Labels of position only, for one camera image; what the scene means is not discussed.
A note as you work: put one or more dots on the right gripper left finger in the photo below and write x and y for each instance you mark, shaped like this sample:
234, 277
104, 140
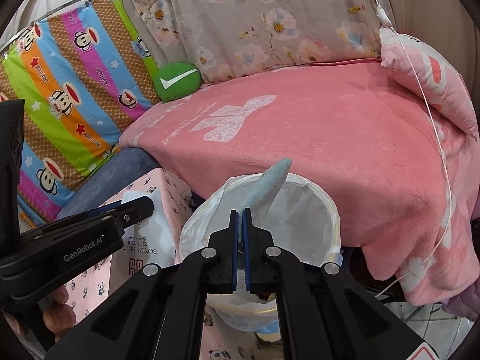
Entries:
234, 227

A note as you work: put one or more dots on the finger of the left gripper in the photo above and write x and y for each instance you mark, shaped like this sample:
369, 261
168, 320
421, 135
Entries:
126, 213

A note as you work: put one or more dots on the colourful monkey print quilt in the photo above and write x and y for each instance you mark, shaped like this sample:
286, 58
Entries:
84, 75

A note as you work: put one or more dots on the white lined trash bin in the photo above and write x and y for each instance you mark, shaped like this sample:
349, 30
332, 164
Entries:
302, 219

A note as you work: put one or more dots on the beige curtain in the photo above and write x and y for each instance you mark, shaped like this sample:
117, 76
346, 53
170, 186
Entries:
447, 27

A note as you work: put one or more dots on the small pink pillow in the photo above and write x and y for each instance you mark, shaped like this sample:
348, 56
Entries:
419, 68

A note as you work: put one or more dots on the pink towel blanket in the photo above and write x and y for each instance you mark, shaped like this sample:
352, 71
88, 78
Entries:
405, 180

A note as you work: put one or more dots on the blue grey mattress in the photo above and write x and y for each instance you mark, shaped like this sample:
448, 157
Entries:
119, 171

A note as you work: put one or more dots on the pink panda print sheet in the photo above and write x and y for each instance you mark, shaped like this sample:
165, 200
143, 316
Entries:
160, 313

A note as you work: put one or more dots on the grey velvet pouch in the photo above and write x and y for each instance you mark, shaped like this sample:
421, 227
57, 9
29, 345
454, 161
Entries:
264, 190

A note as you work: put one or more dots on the green checkmark cushion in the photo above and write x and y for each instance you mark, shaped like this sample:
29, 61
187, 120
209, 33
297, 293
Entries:
177, 80

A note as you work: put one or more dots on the white hotel paper bag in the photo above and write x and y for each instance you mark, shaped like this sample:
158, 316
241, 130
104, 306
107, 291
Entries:
150, 241

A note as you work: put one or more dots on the person's left hand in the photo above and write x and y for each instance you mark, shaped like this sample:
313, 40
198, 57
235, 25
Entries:
59, 318

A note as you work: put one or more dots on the grey floral pillow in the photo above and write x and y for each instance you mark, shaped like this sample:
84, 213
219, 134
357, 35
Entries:
227, 39

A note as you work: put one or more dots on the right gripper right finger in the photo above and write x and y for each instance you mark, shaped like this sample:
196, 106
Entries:
245, 225

